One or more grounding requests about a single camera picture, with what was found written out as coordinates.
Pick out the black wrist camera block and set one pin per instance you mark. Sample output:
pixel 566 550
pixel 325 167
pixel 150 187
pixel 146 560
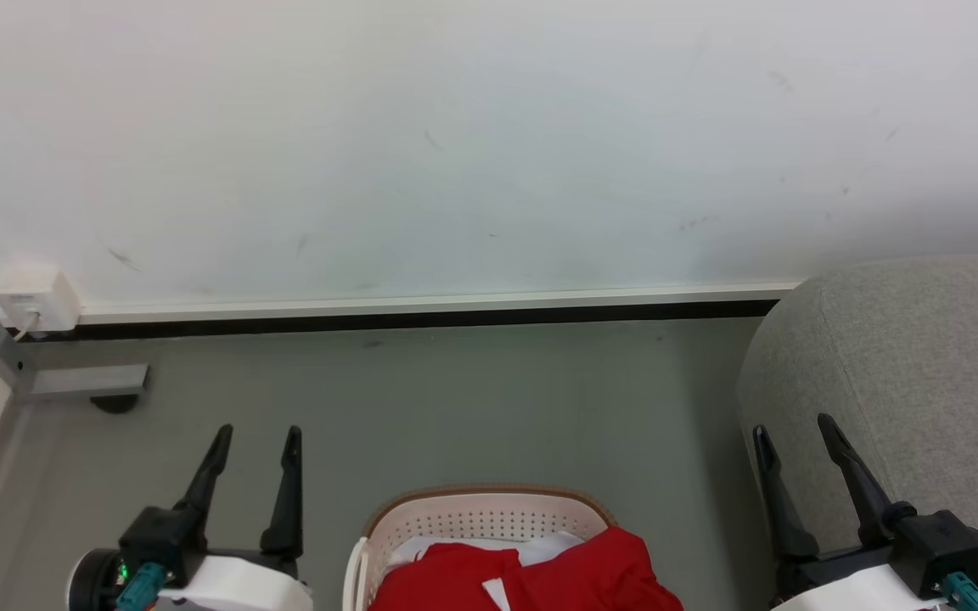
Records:
pixel 156 535
pixel 943 539

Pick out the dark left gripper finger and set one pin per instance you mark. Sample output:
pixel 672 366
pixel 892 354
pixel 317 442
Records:
pixel 207 484
pixel 289 501

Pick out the white and black baseboard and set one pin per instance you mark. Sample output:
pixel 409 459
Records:
pixel 421 310

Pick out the grey fabric sofa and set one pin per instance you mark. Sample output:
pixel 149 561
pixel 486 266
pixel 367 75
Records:
pixel 922 356

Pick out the white wall outlet box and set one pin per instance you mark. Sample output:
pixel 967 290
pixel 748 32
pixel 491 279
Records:
pixel 35 297

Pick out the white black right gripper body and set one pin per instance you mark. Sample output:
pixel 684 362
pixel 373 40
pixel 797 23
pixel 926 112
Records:
pixel 862 590

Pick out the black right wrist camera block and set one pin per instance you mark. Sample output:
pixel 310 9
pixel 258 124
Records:
pixel 943 539

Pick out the red garment with white stripes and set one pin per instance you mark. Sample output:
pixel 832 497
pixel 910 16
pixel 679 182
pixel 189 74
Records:
pixel 591 573

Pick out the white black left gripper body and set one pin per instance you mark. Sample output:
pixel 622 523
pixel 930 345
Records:
pixel 238 587

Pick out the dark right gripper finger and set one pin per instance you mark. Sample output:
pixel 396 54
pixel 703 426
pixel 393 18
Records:
pixel 861 488
pixel 782 509

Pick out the white perforated laundry basket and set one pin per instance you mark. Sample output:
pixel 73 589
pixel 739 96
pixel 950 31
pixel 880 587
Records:
pixel 472 513

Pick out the black left wrist camera block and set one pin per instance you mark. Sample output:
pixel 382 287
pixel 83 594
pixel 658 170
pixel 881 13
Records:
pixel 156 535

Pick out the black caster wheel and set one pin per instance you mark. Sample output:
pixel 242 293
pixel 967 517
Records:
pixel 114 404

